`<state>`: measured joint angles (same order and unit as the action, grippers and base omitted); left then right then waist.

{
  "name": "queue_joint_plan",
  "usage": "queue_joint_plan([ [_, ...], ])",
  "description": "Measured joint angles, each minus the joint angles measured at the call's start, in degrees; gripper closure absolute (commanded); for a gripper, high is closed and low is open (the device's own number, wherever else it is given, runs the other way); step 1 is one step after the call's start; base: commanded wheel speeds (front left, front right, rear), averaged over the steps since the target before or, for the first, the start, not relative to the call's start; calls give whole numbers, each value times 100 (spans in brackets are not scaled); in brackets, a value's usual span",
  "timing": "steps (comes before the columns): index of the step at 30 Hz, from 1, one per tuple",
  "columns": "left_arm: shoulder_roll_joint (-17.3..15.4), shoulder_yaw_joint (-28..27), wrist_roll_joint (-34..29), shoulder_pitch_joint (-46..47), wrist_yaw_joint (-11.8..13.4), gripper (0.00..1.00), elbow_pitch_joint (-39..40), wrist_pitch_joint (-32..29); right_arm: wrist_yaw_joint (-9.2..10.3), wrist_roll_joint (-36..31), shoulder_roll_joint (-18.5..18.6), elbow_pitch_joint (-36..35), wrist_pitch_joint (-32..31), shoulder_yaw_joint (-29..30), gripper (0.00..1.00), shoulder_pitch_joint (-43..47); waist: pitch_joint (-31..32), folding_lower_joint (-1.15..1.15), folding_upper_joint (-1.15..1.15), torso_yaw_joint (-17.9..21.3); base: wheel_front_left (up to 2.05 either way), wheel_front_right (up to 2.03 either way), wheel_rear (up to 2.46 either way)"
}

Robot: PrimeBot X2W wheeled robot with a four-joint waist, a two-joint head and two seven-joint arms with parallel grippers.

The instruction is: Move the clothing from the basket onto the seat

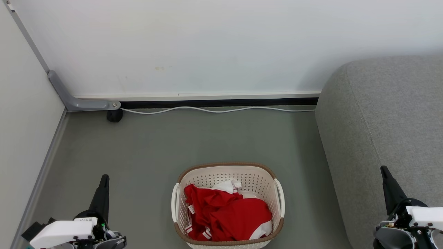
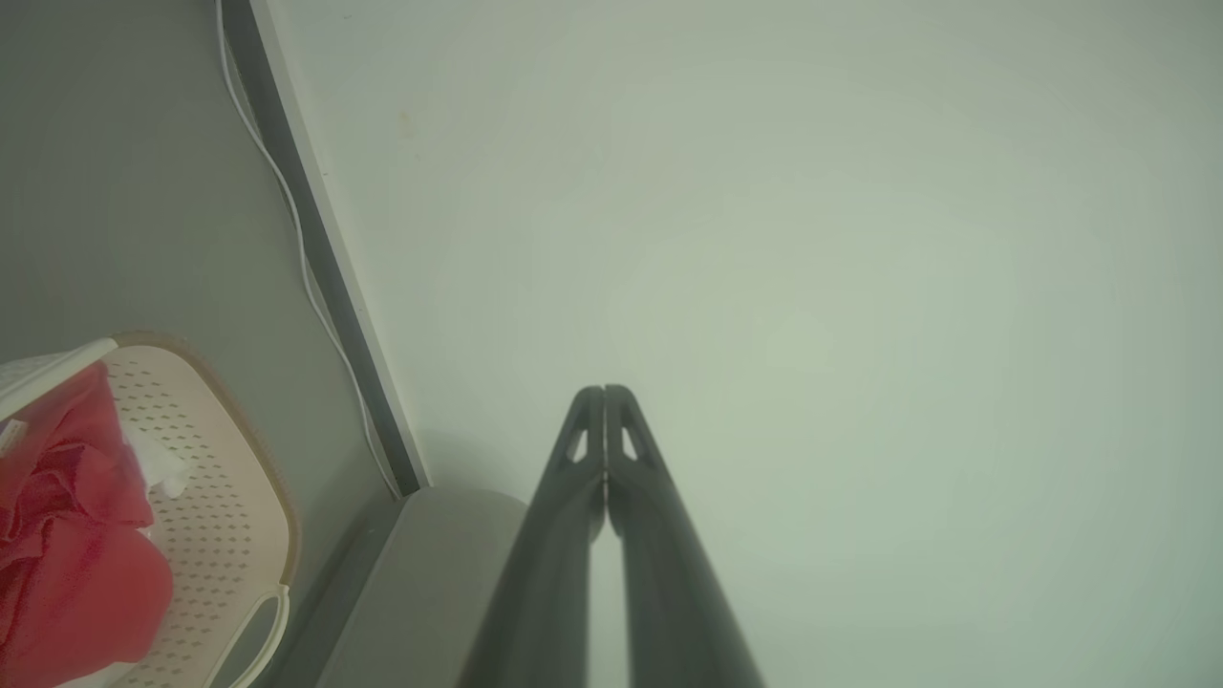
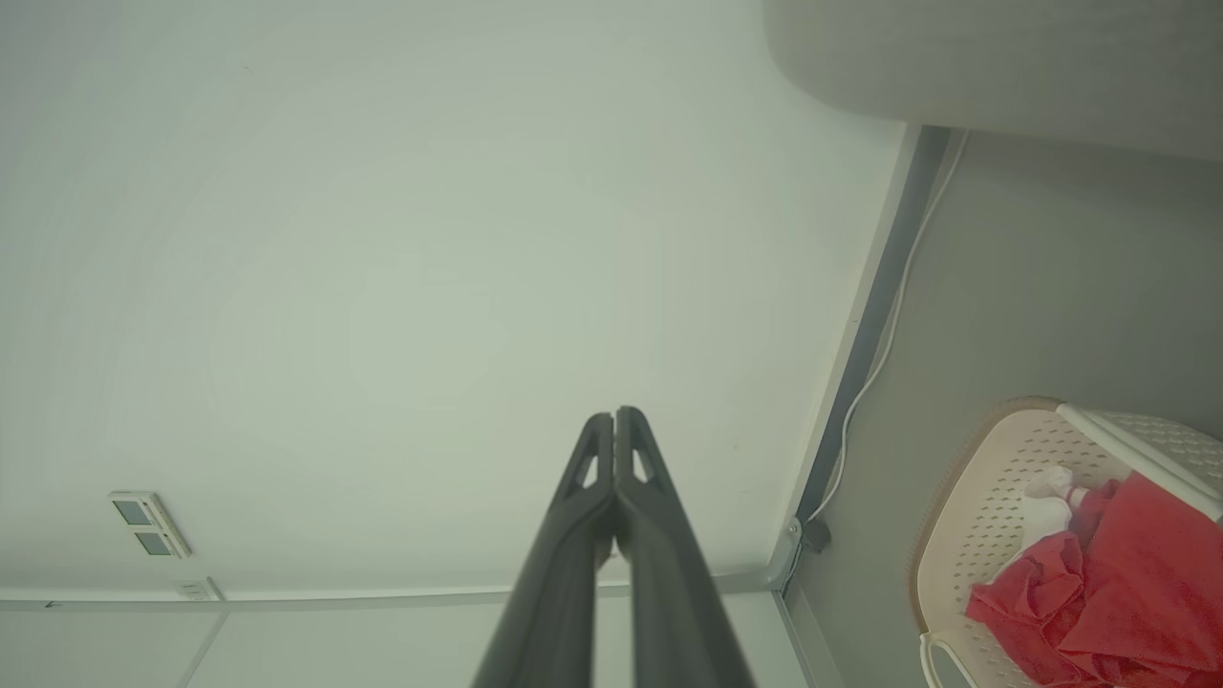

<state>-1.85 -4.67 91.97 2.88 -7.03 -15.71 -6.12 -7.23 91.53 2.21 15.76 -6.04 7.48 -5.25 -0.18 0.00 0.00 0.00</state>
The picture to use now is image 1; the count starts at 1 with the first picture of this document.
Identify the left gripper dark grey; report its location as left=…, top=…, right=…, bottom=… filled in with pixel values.
left=52, top=174, right=127, bottom=249

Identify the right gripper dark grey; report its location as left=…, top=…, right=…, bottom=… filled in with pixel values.
left=373, top=166, right=443, bottom=249

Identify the red and white garment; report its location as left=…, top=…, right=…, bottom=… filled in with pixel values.
left=183, top=179, right=273, bottom=242

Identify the grey fabric sofa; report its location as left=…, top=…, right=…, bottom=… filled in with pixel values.
left=315, top=55, right=443, bottom=249

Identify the black caster wheel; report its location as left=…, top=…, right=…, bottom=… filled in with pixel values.
left=107, top=109, right=124, bottom=123

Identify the grey partition support leg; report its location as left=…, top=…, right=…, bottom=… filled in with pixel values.
left=48, top=70, right=121, bottom=112

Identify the cream laundry basket brown rim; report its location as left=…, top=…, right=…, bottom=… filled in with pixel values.
left=171, top=162, right=286, bottom=249

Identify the black baseboard strip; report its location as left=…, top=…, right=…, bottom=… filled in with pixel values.
left=119, top=98, right=319, bottom=109

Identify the white cable on floor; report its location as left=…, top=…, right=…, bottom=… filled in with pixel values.
left=120, top=106, right=316, bottom=115

